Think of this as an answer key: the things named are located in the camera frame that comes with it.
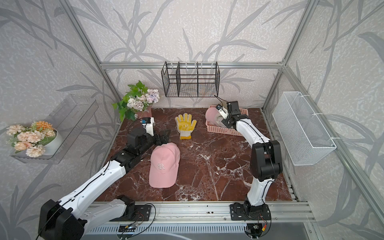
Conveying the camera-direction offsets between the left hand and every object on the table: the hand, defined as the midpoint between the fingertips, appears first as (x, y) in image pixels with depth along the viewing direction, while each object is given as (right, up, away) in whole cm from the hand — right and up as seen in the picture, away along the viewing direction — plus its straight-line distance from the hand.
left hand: (163, 130), depth 78 cm
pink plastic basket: (+41, -2, +22) cm, 46 cm away
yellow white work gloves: (+8, +1, +30) cm, 31 cm away
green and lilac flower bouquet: (-17, +17, +6) cm, 25 cm away
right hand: (+39, +9, +17) cm, 43 cm away
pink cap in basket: (+29, +8, +28) cm, 41 cm away
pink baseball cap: (0, -19, +3) cm, 20 cm away
